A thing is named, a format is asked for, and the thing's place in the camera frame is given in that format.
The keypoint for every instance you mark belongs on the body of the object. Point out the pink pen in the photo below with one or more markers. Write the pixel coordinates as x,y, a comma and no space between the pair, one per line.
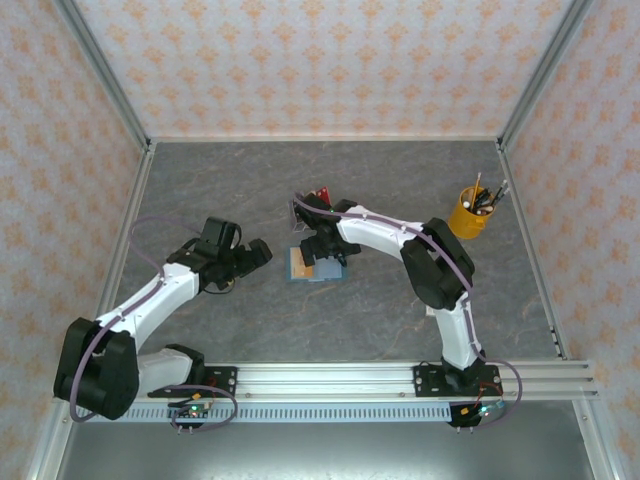
484,212

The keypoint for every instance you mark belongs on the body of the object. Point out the grey metal panel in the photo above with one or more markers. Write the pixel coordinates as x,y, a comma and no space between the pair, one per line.
325,450

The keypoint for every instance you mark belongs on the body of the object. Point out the black pen silver tip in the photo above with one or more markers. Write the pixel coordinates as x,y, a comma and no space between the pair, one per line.
500,192

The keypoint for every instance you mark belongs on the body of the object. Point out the red item in organizer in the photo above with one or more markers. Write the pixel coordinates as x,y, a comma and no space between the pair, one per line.
325,192

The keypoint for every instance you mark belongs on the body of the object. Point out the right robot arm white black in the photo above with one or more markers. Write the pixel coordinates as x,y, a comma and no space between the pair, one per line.
375,235

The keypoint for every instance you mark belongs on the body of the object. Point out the aluminium table side rail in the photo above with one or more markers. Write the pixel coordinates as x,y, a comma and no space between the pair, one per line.
122,240
530,240

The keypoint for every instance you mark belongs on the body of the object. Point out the yellow pen cup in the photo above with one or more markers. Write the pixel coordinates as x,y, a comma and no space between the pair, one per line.
467,225

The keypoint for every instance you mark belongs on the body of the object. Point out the short aluminium frame post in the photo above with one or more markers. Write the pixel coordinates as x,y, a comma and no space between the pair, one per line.
595,440
50,445

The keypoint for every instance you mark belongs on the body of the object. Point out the aluminium table end rail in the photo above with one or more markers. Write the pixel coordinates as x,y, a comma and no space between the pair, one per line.
325,138

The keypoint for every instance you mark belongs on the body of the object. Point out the black marker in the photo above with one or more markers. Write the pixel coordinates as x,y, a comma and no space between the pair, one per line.
484,197

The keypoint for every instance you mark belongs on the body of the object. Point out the yellow pencil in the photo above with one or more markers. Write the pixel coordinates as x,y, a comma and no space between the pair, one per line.
478,185

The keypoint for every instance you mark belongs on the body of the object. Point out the long aluminium base rail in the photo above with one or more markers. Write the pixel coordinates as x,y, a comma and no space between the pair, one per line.
325,380

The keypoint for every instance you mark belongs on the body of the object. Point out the teal card holder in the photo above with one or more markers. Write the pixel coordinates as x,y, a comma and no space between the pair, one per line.
330,272

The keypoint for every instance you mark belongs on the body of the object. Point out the orange card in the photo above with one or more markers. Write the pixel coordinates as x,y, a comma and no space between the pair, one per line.
301,270

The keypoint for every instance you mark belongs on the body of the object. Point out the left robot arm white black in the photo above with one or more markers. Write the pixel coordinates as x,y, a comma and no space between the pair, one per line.
150,300

